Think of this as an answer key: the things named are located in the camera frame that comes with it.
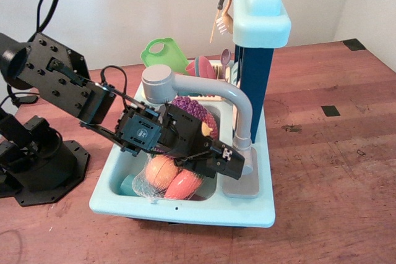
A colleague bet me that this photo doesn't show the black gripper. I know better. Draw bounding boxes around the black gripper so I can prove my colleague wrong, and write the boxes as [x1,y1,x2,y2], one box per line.
[116,103,245,180]

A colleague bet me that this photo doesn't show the grey faucet lever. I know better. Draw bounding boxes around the grey faucet lever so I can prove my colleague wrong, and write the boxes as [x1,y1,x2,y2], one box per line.
[240,147,253,175]

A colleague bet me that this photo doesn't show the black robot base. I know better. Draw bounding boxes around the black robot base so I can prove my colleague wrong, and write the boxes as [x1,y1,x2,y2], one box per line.
[1,110,90,207]

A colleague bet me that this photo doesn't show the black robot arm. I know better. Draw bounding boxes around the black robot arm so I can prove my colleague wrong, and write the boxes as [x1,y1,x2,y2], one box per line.
[1,33,244,179]

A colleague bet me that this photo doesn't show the mesh bag of toy fruit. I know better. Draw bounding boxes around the mesh bag of toy fruit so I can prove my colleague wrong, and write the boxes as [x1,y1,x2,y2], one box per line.
[120,96,219,200]

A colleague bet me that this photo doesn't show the grey toy faucet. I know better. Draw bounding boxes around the grey toy faucet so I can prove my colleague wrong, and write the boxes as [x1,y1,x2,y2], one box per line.
[140,64,255,153]

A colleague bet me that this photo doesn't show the pink toy plates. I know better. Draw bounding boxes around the pink toy plates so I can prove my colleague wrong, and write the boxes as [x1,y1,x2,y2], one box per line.
[185,56,217,79]

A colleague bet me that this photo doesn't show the light blue toy sink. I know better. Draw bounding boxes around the light blue toy sink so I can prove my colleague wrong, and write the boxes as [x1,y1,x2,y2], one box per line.
[88,56,277,229]

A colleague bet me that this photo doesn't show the purple toy spoon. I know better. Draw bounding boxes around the purple toy spoon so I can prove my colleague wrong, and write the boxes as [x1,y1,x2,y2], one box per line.
[220,49,231,76]

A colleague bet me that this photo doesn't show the green toy cutting board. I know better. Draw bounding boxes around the green toy cutting board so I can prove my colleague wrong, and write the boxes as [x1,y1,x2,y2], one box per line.
[140,38,189,75]

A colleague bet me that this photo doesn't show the black tape table patch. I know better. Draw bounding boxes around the black tape table patch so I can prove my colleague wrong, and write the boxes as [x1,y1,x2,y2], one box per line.
[321,105,340,117]

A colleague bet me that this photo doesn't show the blue toy sink back shelf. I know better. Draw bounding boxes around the blue toy sink back shelf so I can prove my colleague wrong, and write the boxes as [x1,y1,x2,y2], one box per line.
[233,0,291,142]

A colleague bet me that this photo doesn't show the black tape corner patch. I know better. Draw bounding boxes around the black tape corner patch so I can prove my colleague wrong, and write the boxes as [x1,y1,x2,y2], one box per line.
[342,38,366,51]

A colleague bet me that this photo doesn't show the black cable with plug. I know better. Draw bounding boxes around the black cable with plug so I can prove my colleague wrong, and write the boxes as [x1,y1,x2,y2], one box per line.
[0,84,40,106]

